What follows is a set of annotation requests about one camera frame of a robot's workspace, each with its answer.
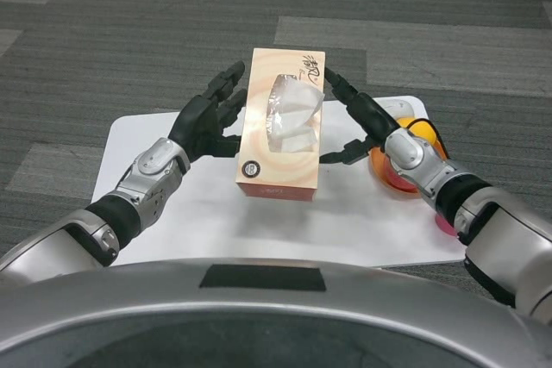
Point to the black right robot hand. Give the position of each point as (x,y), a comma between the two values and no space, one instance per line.
(371,116)

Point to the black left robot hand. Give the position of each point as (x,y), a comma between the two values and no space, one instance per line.
(198,122)

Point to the beige swirl tissue box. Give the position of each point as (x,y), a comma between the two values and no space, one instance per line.
(259,148)

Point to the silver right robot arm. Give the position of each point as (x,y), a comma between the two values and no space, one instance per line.
(405,146)

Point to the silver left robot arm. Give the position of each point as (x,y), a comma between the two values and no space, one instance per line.
(151,161)

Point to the orange plate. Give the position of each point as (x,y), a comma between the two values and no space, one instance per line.
(377,165)

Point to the red apple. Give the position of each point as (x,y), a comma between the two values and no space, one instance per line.
(399,180)

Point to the pink round cup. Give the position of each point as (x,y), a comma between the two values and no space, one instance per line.
(444,223)

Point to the silver robot chest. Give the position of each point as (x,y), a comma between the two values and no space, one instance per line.
(276,312)

